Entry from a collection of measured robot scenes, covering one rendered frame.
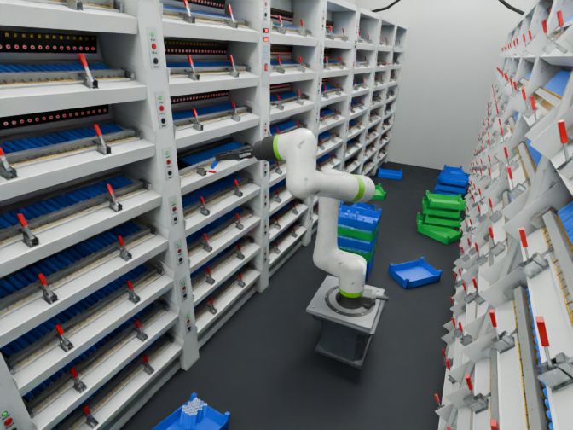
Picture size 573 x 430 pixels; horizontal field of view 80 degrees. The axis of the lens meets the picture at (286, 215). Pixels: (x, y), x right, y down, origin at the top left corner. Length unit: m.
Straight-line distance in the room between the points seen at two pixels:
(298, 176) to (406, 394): 1.21
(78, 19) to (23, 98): 0.26
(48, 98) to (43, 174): 0.20
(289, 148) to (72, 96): 0.64
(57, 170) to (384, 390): 1.61
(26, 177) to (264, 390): 1.31
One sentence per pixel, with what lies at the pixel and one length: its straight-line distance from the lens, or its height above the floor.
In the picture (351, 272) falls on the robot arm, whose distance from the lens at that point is 1.66.
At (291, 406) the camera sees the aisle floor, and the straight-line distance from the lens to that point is 1.77.
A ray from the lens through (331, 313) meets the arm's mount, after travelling 1.74.
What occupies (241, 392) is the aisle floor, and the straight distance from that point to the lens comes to 1.81.
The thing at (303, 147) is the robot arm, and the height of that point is 1.16.
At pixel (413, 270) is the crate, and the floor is 0.00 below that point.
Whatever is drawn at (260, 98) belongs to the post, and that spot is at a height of 1.22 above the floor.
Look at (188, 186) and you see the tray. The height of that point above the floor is 0.93.
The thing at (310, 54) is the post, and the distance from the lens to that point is 2.46.
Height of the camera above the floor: 1.44
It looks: 25 degrees down
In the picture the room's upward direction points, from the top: 2 degrees clockwise
